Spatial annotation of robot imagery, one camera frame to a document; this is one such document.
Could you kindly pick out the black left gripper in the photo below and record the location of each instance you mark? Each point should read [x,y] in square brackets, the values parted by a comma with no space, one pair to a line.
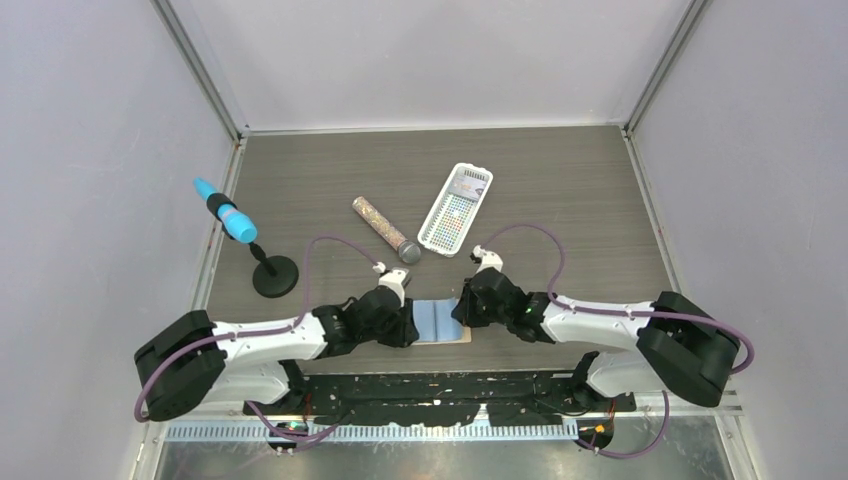
[405,331]

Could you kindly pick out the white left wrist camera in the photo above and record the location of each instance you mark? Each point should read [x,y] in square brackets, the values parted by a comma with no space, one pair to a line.
[396,280]

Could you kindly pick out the glitter handle microphone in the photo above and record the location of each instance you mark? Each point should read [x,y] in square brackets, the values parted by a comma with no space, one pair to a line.
[408,251]

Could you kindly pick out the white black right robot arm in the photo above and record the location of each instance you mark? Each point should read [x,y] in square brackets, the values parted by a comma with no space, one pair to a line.
[665,345]

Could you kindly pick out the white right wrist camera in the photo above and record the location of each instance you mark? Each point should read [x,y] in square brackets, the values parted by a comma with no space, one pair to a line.
[486,259]

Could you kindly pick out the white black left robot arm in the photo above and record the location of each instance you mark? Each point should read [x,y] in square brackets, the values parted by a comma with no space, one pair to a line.
[196,361]

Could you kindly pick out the black round microphone stand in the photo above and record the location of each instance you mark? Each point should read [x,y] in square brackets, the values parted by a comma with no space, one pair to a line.
[275,276]

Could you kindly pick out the white plastic mesh basket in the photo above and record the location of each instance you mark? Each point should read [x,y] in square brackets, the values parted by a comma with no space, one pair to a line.
[450,217]

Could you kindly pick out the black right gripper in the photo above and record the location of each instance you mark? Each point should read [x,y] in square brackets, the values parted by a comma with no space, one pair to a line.
[464,311]

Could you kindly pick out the card in white basket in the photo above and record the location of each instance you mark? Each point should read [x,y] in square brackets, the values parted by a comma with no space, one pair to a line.
[468,190]

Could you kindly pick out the blue microphone on stand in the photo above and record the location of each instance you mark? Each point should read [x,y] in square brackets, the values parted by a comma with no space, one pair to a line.
[235,223]

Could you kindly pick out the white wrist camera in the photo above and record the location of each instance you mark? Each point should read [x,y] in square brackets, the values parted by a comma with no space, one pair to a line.
[486,259]
[396,280]

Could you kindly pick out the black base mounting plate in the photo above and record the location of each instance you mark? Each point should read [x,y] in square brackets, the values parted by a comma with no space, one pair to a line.
[518,398]

